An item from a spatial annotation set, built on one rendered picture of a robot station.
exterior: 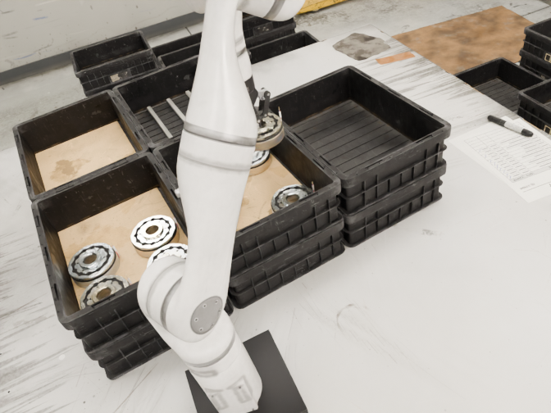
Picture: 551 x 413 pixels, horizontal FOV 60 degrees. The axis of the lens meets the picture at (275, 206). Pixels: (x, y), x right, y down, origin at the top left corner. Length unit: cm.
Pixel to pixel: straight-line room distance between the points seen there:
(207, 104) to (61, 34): 382
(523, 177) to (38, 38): 374
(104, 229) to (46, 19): 324
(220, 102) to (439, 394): 68
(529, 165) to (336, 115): 53
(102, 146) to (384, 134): 81
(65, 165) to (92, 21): 293
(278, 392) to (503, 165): 87
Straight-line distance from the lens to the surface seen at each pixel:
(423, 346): 103
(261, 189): 116
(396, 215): 121
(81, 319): 93
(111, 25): 436
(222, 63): 56
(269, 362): 91
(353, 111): 139
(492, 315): 109
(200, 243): 59
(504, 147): 149
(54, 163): 153
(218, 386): 80
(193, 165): 57
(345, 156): 123
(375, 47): 199
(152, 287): 65
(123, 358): 106
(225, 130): 56
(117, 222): 122
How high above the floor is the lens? 159
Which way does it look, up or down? 43 degrees down
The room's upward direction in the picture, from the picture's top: 12 degrees counter-clockwise
